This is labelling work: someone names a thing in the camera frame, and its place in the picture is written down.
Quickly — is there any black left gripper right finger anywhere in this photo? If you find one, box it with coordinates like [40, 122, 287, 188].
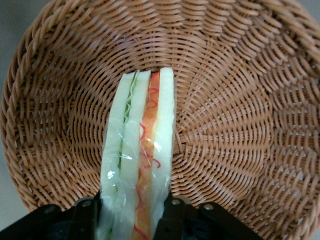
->
[151, 194, 266, 240]

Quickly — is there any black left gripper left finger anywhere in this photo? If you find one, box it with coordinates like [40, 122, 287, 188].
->
[0, 195, 104, 240]

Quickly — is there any round brown wicker basket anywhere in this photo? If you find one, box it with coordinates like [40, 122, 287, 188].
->
[0, 0, 320, 240]

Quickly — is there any triangle sandwich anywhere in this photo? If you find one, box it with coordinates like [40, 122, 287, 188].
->
[94, 66, 175, 240]

